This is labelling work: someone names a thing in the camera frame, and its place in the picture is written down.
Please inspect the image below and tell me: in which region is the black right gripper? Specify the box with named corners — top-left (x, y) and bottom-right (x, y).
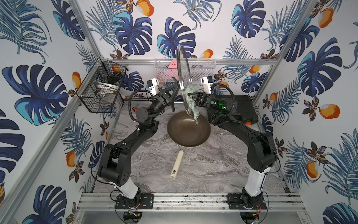
top-left (187, 94), bottom-right (223, 114)

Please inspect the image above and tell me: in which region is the glass pot lid black knob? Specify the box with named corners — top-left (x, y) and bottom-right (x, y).
top-left (176, 44), bottom-right (194, 117)

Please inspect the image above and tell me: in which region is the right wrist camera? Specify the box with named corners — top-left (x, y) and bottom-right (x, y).
top-left (200, 76), bottom-right (213, 94)

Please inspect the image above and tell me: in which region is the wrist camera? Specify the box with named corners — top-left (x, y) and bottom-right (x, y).
top-left (200, 76), bottom-right (213, 94)
top-left (147, 78), bottom-right (159, 96)

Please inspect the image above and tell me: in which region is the frying pan cream handle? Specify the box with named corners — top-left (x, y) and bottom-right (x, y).
top-left (167, 112), bottom-right (211, 179)

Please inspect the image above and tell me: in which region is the green waffle cloth checkered trim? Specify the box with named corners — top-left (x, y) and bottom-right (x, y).
top-left (184, 84), bottom-right (200, 127)

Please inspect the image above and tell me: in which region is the pink triangular item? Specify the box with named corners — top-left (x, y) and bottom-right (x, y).
top-left (164, 59), bottom-right (179, 80)

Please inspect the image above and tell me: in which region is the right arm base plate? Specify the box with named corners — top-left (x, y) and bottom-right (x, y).
top-left (225, 193), bottom-right (267, 210)

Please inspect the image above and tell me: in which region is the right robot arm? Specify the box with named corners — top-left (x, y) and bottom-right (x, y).
top-left (189, 84), bottom-right (278, 198)

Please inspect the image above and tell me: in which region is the black plastic tool case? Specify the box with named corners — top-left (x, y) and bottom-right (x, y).
top-left (230, 95), bottom-right (258, 125)

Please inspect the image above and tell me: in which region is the black wire basket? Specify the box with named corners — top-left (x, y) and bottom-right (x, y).
top-left (76, 58), bottom-right (128, 113)

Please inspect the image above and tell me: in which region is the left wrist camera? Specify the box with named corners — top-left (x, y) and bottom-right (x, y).
top-left (147, 78), bottom-right (159, 96)

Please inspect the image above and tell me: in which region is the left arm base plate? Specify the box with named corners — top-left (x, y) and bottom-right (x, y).
top-left (115, 192), bottom-right (154, 210)

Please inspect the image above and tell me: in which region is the aluminium front rail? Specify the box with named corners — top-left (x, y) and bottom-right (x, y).
top-left (77, 193), bottom-right (306, 212)

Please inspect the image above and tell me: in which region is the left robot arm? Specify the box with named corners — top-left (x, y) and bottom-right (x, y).
top-left (98, 81), bottom-right (180, 200)

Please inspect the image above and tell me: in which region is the white mesh wall basket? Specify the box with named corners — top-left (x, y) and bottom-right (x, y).
top-left (154, 58), bottom-right (216, 83)

